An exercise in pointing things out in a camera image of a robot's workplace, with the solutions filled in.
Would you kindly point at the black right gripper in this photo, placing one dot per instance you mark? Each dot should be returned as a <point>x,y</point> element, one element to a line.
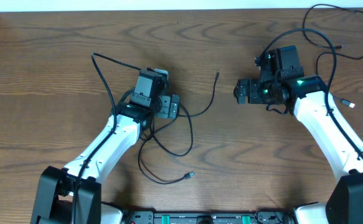
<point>253,85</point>

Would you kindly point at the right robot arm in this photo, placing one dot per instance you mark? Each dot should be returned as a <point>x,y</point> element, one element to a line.
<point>282,82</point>

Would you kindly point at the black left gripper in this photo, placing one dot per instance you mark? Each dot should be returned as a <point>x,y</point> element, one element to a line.
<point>168,112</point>

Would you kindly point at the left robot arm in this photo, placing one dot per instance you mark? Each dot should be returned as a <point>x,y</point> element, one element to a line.
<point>72,194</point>

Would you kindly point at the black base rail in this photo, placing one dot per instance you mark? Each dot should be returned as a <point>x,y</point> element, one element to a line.
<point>150,216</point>

